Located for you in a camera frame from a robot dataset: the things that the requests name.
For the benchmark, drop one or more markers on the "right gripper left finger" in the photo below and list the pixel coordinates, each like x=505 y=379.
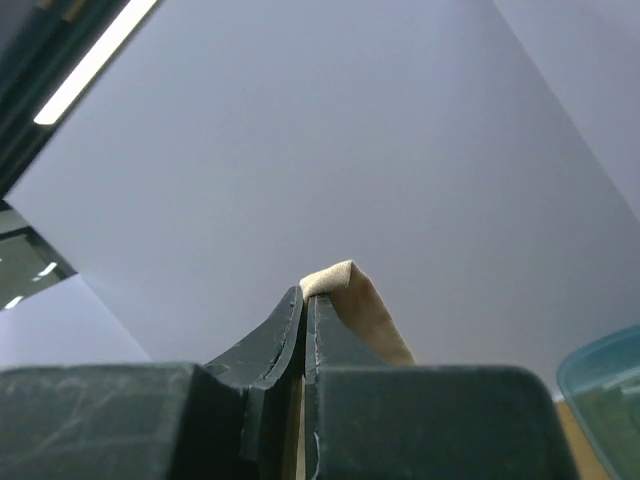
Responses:
x=252 y=358

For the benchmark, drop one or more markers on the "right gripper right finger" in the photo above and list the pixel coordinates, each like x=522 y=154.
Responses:
x=330 y=343

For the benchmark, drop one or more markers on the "beige t shirt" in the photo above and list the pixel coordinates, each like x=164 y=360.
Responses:
x=360 y=308

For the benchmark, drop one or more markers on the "teal plastic bin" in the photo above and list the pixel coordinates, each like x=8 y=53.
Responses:
x=600 y=384

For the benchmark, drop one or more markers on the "ceiling light strip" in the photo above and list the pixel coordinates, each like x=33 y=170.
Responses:
x=97 y=56

